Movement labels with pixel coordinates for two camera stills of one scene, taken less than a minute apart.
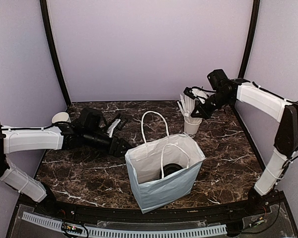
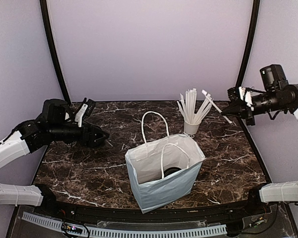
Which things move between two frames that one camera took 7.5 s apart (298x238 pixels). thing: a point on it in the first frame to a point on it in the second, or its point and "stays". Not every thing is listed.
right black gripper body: (219, 101) to (250, 118)
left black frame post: (44, 7) stays
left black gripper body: (111, 150) to (84, 141)
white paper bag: (165, 171) stays
